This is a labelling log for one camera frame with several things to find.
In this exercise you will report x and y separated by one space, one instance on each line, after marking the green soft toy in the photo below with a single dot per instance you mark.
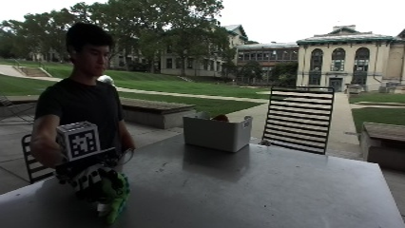
115 196

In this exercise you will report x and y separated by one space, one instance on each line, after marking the white marker cube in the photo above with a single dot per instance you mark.
79 141

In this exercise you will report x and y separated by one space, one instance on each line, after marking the stone bench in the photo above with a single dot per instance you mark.
156 110
384 144

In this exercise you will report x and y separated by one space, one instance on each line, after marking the the person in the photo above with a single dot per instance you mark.
84 95

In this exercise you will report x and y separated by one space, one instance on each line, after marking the white plastic bin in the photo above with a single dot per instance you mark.
216 134

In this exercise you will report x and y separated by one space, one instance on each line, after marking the orange toy in bin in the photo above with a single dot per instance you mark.
220 118

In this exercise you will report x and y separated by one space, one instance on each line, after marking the grey building behind trees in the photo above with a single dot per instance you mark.
202 57

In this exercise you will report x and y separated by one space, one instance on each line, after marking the large tree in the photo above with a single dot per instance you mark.
127 28

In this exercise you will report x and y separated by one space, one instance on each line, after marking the black slatted metal chair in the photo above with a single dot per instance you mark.
298 120

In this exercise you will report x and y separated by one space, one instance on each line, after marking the brick building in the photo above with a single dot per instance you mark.
266 58

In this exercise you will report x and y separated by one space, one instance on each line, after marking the beige building with arched windows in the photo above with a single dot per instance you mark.
349 60

